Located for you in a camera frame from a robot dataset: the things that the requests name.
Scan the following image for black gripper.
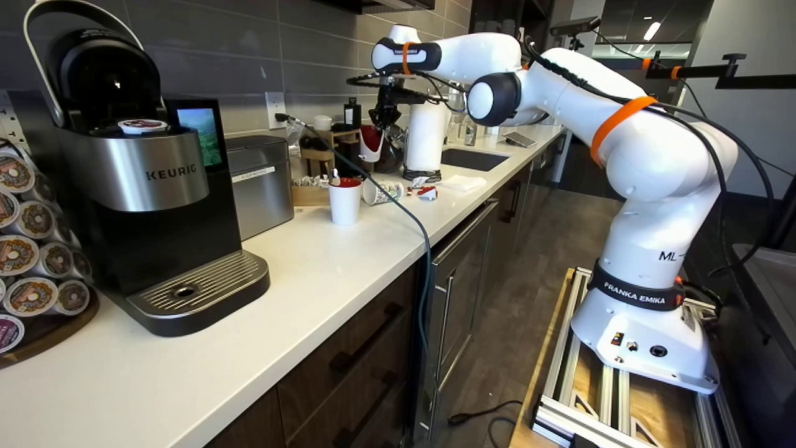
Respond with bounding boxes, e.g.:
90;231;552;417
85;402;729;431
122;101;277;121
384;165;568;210
371;81;406;134

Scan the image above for broken white cup red inside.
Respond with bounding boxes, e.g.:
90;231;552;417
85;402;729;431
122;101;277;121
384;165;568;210
356;121;390;167

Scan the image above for black canister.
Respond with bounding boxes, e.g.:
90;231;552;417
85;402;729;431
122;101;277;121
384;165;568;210
341;96;364;129

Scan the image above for white paper towel roll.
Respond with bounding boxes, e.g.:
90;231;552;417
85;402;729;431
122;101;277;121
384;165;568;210
402;101;451;174

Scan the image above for black paper towel holder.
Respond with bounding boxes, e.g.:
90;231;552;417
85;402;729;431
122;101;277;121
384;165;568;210
401;162;452;181

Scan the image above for white mug red inside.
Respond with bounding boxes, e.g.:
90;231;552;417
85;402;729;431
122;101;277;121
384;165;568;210
326;174;365;228

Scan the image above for dark countertop sink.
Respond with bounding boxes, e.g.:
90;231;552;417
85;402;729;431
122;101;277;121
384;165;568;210
440;147;509;174

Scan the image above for silver metal box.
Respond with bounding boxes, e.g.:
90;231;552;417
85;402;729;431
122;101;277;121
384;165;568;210
224;134;295;243

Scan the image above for coffee pod white lid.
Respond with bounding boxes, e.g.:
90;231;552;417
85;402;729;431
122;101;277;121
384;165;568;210
115;118;173;140

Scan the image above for black Keurig coffee machine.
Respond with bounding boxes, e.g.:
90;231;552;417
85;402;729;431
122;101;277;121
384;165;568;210
20;0;273;338

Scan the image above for dark cabinet front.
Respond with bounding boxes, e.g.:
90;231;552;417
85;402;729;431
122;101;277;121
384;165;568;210
207;121;576;448

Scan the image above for coffee pod carousel rack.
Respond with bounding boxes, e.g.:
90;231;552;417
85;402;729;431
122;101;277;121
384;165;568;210
0;89;104;370

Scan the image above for white wall outlet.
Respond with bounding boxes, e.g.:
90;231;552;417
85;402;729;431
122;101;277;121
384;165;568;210
264;89;288;131

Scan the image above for black power cable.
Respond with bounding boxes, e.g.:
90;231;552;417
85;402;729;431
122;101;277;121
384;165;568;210
273;113;440;448

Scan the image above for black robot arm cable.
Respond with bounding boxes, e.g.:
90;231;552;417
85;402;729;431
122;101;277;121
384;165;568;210
520;40;778;207

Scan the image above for aluminium robot stand frame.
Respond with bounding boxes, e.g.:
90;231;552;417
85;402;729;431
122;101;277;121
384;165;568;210
508;264;748;448

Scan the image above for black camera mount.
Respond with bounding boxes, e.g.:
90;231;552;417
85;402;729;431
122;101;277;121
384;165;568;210
641;53;796;93

